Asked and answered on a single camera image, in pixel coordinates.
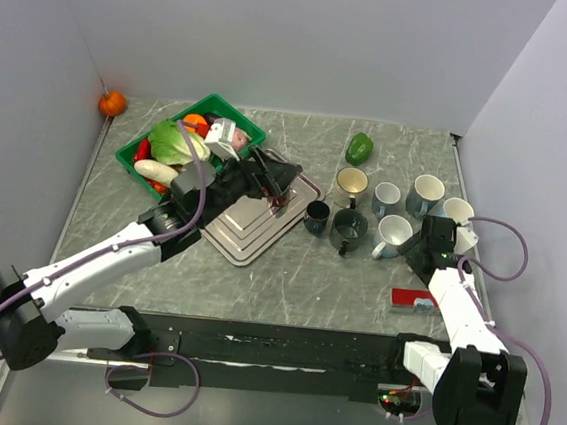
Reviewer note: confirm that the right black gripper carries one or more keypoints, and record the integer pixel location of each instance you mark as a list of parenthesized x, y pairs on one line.
[(412, 252)]

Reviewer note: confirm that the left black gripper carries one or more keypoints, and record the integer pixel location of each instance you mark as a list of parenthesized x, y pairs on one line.
[(272, 172)]

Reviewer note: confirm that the maroon mug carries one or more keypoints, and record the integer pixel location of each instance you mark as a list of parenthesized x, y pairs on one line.
[(280, 201)]

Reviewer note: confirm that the light blue white-bottom mug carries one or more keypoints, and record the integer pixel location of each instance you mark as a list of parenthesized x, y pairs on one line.
[(391, 233)]

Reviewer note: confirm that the light blue faceted mug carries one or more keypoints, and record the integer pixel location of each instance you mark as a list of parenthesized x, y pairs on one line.
[(458, 210)]

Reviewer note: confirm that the white mug blue text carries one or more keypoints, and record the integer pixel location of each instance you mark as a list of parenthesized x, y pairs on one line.
[(423, 195)]

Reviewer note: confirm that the dark blue mug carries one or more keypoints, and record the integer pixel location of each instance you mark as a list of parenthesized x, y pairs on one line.
[(316, 217)]

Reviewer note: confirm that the grey blue faceted mug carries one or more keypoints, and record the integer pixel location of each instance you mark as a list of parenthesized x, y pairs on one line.
[(385, 200)]

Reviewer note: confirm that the cream mug black handle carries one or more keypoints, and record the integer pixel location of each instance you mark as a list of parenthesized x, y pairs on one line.
[(350, 187)]

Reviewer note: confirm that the dark grey mug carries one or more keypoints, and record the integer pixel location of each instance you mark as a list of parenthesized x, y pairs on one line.
[(348, 228)]

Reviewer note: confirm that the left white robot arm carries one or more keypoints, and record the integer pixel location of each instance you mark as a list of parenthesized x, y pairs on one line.
[(36, 315)]

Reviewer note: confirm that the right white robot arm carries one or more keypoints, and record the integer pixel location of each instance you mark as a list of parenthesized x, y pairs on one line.
[(478, 382)]

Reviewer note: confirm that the toy pink onion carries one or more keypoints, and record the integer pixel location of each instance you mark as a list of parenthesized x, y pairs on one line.
[(240, 140)]

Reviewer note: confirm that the steel tray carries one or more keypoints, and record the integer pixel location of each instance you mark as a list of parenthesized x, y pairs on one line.
[(245, 230)]

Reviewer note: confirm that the red box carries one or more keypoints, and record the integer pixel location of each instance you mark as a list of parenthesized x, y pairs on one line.
[(412, 301)]

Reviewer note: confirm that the green bell pepper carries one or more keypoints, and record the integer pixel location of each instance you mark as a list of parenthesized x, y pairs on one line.
[(359, 149)]

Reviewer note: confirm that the toy orange carrot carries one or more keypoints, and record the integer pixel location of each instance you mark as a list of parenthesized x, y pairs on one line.
[(195, 119)]

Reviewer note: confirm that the toy white radish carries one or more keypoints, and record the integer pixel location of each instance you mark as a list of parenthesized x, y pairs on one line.
[(155, 171)]

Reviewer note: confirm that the toy cabbage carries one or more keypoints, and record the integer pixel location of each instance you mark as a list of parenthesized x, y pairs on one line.
[(170, 147)]

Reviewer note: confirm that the green plastic basket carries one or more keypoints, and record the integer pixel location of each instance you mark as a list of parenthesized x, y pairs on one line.
[(212, 103)]

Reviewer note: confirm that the toy red chili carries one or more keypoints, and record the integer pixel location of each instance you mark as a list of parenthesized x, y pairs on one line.
[(143, 151)]

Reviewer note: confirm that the small orange pumpkin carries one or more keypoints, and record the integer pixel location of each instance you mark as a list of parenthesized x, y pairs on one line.
[(111, 104)]

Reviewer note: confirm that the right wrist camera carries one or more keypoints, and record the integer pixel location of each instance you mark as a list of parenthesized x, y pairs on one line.
[(466, 240)]

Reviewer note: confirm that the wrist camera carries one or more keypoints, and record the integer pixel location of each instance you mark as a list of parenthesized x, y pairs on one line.
[(466, 240), (219, 139)]

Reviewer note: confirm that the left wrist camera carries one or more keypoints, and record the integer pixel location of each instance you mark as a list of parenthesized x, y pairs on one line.
[(219, 139)]

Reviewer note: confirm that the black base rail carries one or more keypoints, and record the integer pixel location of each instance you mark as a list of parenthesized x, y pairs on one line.
[(249, 356)]

